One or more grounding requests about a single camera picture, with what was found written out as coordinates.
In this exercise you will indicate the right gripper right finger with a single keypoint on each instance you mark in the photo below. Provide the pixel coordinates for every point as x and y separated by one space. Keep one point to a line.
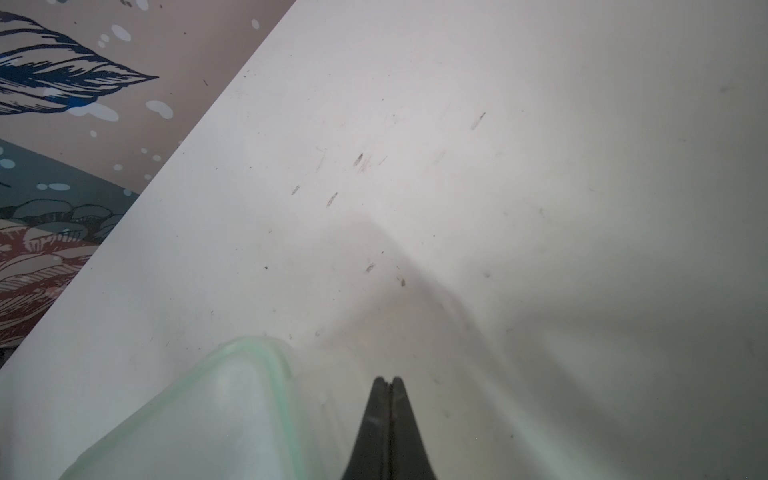
408 459

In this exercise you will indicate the clear plastic lunch box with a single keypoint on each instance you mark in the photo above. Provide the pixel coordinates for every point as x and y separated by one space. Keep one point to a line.
255 408

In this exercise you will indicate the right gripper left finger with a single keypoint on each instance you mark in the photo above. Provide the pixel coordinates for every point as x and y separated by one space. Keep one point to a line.
370 456

